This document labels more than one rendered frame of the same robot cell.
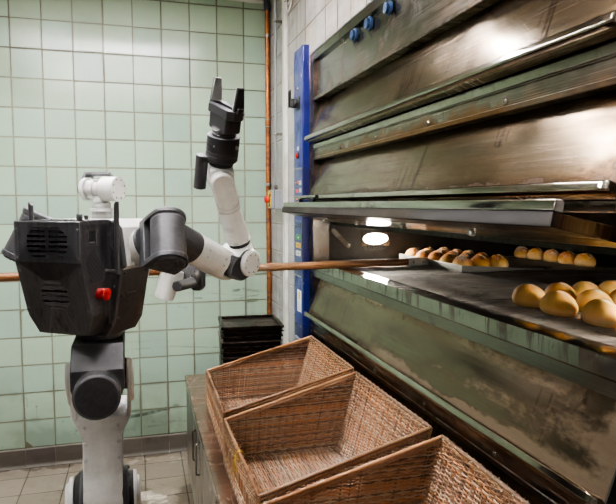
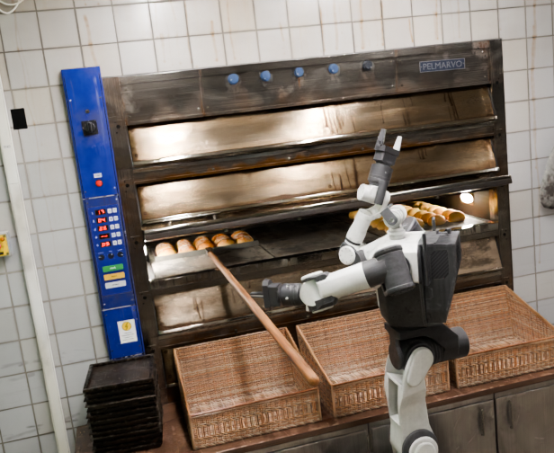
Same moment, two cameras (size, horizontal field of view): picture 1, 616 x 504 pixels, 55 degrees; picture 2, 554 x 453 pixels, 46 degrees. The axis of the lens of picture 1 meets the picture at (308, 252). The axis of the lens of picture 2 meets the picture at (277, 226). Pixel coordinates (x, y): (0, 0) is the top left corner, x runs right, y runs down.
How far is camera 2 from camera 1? 3.49 m
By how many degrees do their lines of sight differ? 87
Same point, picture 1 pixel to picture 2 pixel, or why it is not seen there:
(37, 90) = not seen: outside the picture
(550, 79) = (455, 132)
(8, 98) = not seen: outside the picture
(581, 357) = (481, 228)
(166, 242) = not seen: hidden behind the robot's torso
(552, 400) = (465, 251)
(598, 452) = (491, 255)
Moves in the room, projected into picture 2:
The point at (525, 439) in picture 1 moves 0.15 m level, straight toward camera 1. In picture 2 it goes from (463, 270) to (494, 270)
